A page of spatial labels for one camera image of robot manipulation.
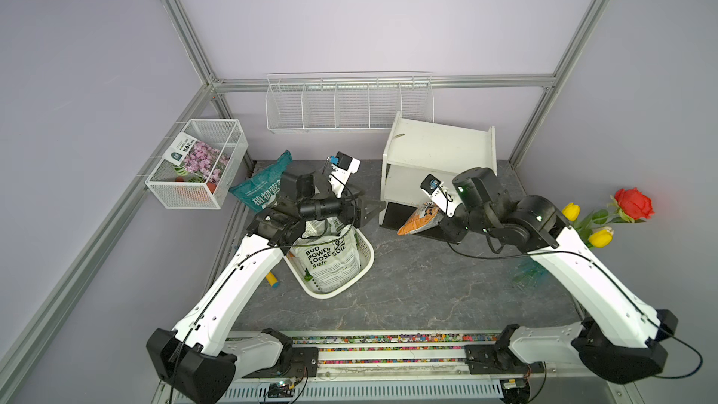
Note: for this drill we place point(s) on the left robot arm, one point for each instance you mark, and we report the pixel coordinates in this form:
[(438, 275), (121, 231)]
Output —
[(190, 357)]

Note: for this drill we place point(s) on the white wire wall basket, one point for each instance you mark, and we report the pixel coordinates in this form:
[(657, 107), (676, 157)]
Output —
[(174, 192)]

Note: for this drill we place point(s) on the yellow artificial tulip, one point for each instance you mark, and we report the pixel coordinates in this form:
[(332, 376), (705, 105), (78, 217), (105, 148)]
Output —
[(601, 237), (572, 212)]

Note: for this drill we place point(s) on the orange fertilizer bag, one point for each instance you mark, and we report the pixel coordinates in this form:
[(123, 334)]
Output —
[(424, 218)]

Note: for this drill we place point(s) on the purple flower seed packet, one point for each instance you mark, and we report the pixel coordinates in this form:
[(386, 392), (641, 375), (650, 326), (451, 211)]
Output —
[(195, 160)]

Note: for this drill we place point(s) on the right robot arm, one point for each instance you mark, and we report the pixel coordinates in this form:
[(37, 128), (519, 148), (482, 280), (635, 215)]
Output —
[(621, 338)]

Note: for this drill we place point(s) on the white metal tiered shelf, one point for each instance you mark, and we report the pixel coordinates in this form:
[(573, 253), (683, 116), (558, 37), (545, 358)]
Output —
[(415, 149)]

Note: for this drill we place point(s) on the small circuit board left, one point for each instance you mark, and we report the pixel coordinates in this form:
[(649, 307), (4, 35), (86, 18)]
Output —
[(282, 390)]

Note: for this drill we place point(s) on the black bud power bag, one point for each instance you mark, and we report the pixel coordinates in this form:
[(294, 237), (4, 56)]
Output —
[(328, 263)]

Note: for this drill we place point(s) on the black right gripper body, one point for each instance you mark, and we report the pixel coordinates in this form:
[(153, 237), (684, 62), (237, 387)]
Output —
[(456, 225)]

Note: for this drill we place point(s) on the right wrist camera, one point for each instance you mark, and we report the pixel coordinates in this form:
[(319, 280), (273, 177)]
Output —
[(440, 196)]

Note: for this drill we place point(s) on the teal orange soil bag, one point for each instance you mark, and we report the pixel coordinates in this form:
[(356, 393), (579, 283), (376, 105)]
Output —
[(261, 189)]

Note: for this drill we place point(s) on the red artificial rose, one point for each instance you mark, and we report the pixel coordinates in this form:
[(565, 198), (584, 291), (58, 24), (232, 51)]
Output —
[(633, 205)]

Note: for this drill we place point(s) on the yellow artificial tulip right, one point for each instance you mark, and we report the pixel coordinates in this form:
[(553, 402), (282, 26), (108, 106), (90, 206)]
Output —
[(601, 237)]

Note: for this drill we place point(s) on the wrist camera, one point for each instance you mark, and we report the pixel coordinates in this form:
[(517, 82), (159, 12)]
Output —
[(440, 196), (342, 166)]

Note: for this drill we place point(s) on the yellow artificial tulip upper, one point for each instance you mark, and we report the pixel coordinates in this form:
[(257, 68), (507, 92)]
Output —
[(572, 212)]

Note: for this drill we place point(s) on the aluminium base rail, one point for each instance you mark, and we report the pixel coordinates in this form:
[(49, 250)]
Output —
[(394, 365)]

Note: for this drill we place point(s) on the white wire wall rack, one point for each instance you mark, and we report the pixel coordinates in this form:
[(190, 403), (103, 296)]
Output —
[(347, 102)]

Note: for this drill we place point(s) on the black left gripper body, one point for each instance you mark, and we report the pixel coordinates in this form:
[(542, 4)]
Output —
[(346, 216)]

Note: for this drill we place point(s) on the white perforated plastic basket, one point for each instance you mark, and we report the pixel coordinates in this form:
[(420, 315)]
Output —
[(317, 229)]

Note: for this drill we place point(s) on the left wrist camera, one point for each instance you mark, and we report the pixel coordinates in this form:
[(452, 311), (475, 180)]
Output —
[(342, 166)]

